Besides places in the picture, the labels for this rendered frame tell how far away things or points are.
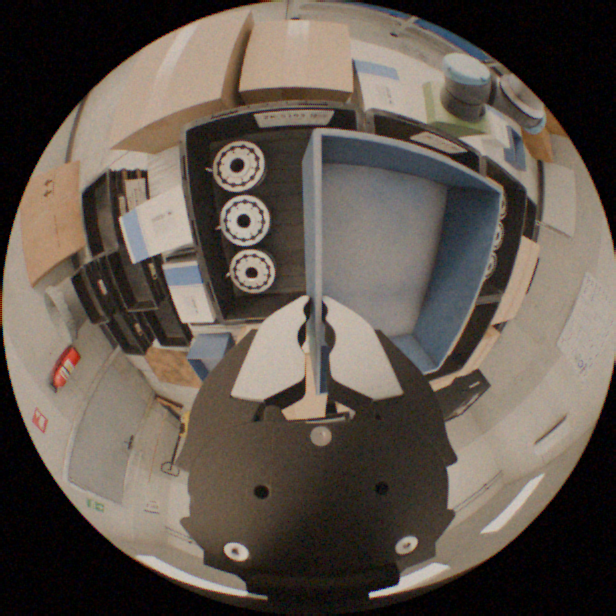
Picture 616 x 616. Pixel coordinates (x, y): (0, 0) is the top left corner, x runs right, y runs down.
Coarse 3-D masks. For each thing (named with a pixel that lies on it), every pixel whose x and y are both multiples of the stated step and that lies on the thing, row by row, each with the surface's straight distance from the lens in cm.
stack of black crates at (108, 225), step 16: (112, 176) 110; (128, 176) 118; (144, 176) 126; (96, 192) 134; (112, 192) 106; (96, 208) 133; (112, 208) 104; (128, 208) 111; (96, 224) 131; (112, 224) 103; (96, 240) 129; (112, 240) 122; (96, 256) 121
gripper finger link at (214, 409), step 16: (240, 352) 8; (224, 368) 8; (240, 368) 8; (208, 384) 8; (224, 384) 7; (208, 400) 7; (224, 400) 7; (240, 400) 7; (192, 416) 7; (208, 416) 7; (224, 416) 7; (240, 416) 7; (256, 416) 7; (192, 432) 7; (208, 432) 7; (192, 448) 7; (176, 464) 7
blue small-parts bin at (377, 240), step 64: (320, 128) 10; (320, 192) 9; (384, 192) 18; (448, 192) 22; (320, 256) 9; (384, 256) 18; (448, 256) 21; (320, 320) 11; (384, 320) 23; (448, 320) 22; (320, 384) 19
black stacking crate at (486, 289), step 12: (492, 168) 61; (504, 180) 72; (516, 192) 80; (516, 204) 79; (516, 216) 78; (504, 228) 80; (516, 228) 78; (504, 240) 79; (516, 240) 77; (504, 252) 79; (504, 264) 79; (492, 276) 82; (504, 276) 79; (492, 288) 79
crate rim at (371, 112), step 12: (372, 108) 37; (372, 120) 36; (396, 120) 39; (408, 120) 41; (372, 132) 35; (432, 132) 43; (444, 132) 45; (468, 144) 50; (480, 156) 53; (480, 168) 52
